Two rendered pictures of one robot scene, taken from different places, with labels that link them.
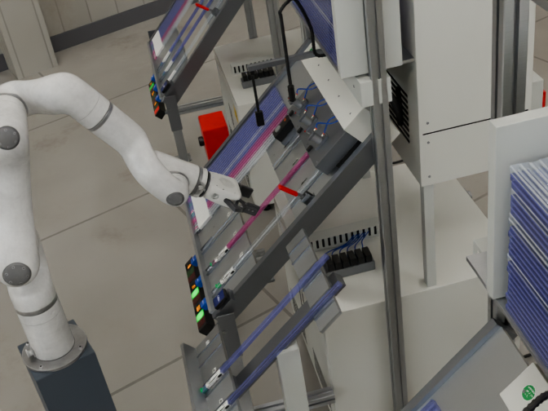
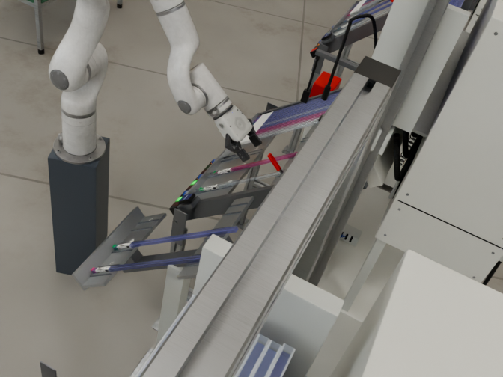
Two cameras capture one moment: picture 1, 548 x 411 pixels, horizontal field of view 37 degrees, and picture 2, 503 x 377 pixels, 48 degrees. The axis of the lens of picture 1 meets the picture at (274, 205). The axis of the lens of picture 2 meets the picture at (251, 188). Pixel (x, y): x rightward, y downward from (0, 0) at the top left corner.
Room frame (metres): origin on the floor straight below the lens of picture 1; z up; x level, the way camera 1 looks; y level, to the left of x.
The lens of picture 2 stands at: (0.61, -0.50, 2.18)
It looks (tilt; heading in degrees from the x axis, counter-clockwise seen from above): 43 degrees down; 22
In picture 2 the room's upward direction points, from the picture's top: 15 degrees clockwise
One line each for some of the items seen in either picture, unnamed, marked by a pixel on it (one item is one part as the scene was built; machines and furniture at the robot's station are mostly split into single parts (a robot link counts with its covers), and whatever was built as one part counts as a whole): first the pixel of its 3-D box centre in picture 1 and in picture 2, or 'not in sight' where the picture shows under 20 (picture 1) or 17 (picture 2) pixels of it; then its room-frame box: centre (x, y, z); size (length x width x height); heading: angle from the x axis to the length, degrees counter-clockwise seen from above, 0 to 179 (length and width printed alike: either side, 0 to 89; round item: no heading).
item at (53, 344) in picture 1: (46, 325); (78, 128); (1.78, 0.70, 0.79); 0.19 x 0.19 x 0.18
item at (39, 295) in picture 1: (22, 261); (83, 75); (1.82, 0.71, 1.00); 0.19 x 0.12 x 0.24; 11
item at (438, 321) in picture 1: (391, 294); (340, 289); (2.20, -0.36, 0.31); 0.70 x 0.65 x 0.62; 7
